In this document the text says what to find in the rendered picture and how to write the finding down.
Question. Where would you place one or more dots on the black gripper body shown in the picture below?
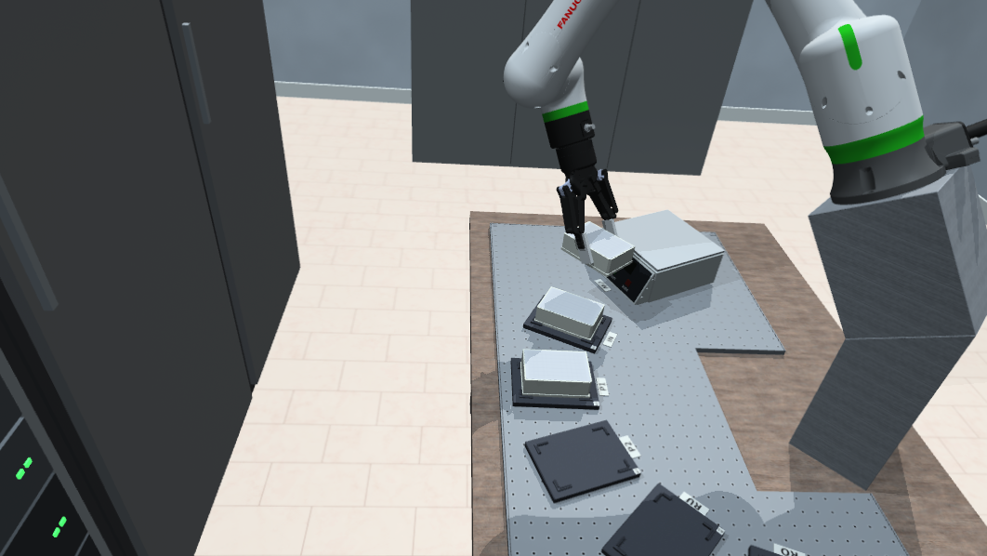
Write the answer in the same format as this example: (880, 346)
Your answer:
(578, 162)

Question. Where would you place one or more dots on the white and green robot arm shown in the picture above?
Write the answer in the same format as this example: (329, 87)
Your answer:
(858, 78)

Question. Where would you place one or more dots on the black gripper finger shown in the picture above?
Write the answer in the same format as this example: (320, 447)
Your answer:
(603, 199)
(573, 211)

